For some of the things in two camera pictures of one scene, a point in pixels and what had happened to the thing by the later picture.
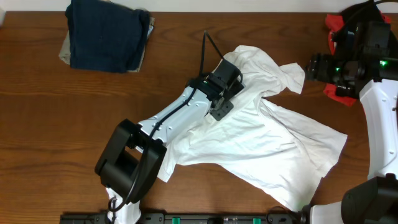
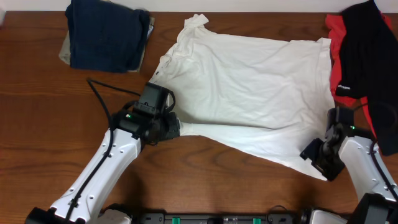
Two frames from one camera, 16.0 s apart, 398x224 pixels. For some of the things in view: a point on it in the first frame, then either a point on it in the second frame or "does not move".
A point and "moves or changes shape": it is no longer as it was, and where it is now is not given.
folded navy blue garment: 107,37 does not move
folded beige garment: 65,53 does not move
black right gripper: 313,68 -> 314,153
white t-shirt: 285,149 moves or changes shape
